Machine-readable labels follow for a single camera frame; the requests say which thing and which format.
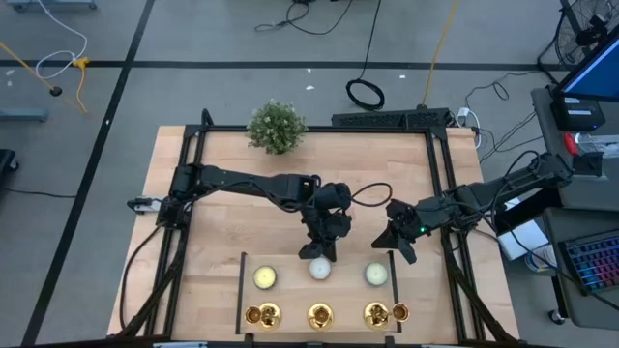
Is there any black cable with coil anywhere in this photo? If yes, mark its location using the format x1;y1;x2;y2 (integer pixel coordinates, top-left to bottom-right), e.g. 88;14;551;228
345;0;387;112

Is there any black desktop device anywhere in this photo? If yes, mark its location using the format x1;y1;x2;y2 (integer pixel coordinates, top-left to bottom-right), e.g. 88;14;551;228
549;96;606;132

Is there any white blue cup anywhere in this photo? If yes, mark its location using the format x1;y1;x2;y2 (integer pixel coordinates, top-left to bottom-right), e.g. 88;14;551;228
524;244;557;273

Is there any looping black floor cable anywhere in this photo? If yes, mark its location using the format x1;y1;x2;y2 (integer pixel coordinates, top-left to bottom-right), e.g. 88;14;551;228
254;0;355;37

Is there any small black box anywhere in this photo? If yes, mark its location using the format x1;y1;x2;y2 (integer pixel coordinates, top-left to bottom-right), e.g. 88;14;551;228
573;152;604;178

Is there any gold candlestick holder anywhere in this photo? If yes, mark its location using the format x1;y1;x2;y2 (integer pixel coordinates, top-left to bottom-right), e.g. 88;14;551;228
307;303;335;332
363;301;410;332
243;302;282;333

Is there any backlit keyboard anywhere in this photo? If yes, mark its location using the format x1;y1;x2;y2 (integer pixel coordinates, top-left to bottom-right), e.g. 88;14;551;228
560;230;619;296

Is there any white floor cable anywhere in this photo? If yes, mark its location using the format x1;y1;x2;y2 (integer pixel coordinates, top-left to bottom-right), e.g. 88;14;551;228
36;0;89;81

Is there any grey cart base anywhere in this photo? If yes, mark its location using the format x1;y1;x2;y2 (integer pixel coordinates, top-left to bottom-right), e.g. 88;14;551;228
7;0;98;12

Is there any yellow floor cable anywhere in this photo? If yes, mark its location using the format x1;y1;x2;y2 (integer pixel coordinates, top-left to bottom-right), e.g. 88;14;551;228
0;41;91;116

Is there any thick yellow power cable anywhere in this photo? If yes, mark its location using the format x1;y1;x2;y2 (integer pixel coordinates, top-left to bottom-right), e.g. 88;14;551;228
423;0;459;107

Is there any black desk support beam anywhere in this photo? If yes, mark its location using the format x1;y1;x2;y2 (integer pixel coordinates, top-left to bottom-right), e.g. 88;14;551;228
492;186;562;233

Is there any black aluminium rig frame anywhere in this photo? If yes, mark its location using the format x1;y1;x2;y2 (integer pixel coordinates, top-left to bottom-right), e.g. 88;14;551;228
106;108;523;348

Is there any grey metal bar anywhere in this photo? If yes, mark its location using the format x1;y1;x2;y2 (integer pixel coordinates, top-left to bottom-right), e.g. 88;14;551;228
153;340;209;348

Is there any thin black floor cable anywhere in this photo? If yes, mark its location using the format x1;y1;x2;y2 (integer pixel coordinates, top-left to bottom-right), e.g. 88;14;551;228
0;187;77;199

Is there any grey floor bar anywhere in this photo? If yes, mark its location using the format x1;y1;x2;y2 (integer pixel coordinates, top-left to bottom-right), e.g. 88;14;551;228
0;106;49;123

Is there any grey rolling desk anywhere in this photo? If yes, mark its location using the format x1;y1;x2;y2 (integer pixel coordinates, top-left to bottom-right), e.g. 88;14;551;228
541;206;619;333

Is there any black perforated power strip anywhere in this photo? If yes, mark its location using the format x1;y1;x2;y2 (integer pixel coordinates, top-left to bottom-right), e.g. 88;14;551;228
331;106;452;131

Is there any black equipment base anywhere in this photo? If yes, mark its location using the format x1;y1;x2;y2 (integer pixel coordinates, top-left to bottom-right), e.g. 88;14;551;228
0;148;20;176

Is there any white paper box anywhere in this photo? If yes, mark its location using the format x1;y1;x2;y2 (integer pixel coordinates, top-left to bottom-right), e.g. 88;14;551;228
495;195;550;262

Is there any yellow woven basket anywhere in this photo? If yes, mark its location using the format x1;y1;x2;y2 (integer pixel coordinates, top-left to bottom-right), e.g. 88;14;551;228
309;257;333;281

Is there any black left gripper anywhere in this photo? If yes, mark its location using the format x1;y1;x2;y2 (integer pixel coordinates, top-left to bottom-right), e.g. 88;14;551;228
298;211;353;262

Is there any green potted plant black pot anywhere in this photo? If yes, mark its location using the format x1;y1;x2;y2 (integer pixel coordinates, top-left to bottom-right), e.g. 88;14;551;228
246;99;309;156

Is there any candle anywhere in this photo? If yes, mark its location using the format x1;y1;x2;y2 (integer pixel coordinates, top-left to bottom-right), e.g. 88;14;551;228
252;265;279;291
364;261;389;287

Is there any black floor fan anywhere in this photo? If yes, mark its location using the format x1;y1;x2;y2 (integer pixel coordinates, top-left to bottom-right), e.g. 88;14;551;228
536;0;619;86

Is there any computer monitor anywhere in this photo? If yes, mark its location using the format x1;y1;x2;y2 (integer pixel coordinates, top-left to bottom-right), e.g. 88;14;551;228
553;31;619;103

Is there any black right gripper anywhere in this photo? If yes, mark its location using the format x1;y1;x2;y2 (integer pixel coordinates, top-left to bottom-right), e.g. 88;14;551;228
370;198;429;266

